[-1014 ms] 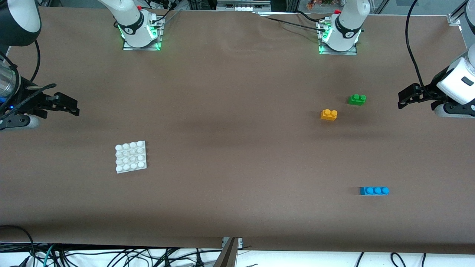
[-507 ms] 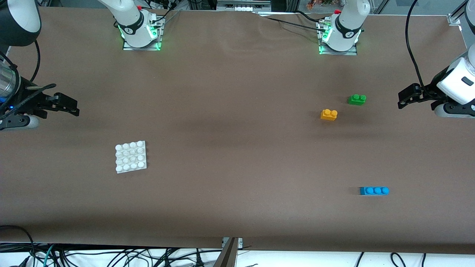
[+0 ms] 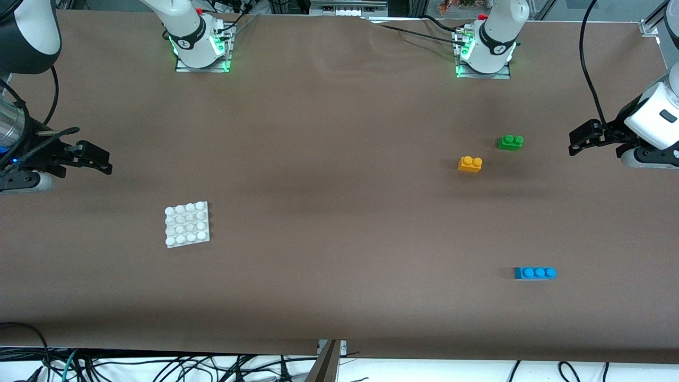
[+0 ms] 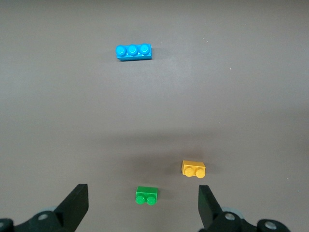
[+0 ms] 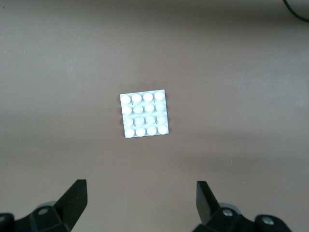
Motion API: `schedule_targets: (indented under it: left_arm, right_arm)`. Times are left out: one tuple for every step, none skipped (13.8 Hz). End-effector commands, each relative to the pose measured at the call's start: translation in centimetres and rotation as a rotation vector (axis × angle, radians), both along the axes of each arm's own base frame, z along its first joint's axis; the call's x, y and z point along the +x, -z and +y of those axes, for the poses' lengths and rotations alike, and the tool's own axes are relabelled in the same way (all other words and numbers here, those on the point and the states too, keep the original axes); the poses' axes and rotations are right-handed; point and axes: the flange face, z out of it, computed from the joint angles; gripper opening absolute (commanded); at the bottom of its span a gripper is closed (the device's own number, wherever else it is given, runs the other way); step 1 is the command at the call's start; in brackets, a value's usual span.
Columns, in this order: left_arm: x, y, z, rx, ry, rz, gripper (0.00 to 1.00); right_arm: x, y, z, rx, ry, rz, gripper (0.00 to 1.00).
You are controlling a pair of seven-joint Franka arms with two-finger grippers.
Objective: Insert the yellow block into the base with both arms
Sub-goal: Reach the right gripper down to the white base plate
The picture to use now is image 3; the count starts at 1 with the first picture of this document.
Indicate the yellow two-stud block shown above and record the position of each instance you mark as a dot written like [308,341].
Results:
[469,165]

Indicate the blue three-stud block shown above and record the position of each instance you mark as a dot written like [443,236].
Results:
[534,273]

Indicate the green two-stud block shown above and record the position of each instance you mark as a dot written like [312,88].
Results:
[509,143]

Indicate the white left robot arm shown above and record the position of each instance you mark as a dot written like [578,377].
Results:
[498,32]

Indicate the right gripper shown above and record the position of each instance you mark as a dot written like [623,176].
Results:
[33,152]

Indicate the white studded base plate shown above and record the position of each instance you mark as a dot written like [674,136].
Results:
[186,225]

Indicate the aluminium frame corner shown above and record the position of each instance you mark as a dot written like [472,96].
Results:
[650,26]

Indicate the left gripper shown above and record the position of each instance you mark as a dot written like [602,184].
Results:
[614,132]

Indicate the aluminium profile post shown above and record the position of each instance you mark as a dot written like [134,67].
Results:
[326,366]

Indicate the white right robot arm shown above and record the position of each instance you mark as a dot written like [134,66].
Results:
[185,26]

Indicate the white power strip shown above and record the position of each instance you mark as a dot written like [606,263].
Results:
[347,6]

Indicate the orange background clutter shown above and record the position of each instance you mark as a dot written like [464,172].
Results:
[459,5]

